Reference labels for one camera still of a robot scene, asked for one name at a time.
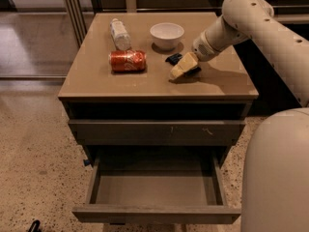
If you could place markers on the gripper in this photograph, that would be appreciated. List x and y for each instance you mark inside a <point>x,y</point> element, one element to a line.
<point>202,49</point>

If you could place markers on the dark blue rxbar wrapper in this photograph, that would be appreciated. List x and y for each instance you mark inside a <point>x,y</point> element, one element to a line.
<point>175,58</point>

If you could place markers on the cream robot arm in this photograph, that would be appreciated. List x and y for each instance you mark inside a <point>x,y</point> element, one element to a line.
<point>275,184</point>

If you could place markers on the grey drawer cabinet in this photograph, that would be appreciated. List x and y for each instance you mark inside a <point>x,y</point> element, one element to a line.
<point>221,90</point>

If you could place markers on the open middle drawer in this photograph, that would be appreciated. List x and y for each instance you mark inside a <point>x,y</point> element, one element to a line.
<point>183,189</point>

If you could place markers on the white ceramic bowl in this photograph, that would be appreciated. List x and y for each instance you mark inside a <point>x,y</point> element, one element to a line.
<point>166,35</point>

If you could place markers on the orange soda can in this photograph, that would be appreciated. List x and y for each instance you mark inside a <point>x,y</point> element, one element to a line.
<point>125,61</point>

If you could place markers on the clear plastic water bottle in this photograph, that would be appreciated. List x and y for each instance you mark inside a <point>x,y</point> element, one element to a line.
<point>120,35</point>

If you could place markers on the blue cabinet side knob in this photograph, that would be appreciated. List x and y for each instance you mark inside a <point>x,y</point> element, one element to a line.
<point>86,162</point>

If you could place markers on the black object at floor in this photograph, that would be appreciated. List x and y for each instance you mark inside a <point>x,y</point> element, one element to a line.
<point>35,226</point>

